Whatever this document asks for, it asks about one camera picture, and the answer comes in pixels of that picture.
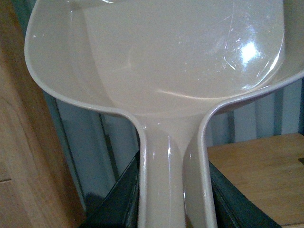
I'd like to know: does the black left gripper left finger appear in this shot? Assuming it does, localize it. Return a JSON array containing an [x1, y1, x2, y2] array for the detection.
[[82, 152, 140, 228]]

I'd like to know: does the wooden cabinet panel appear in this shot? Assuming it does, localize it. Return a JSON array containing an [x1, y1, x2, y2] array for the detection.
[[0, 0, 85, 228]]

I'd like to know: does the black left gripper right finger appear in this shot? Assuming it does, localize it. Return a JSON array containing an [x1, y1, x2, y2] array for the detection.
[[209, 162, 281, 228]]

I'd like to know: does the wooden nightstand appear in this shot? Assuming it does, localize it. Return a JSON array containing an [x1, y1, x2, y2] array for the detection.
[[208, 133, 304, 228]]

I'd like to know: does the beige plastic dustpan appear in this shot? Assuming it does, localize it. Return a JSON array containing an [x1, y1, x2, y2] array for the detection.
[[25, 0, 304, 228]]

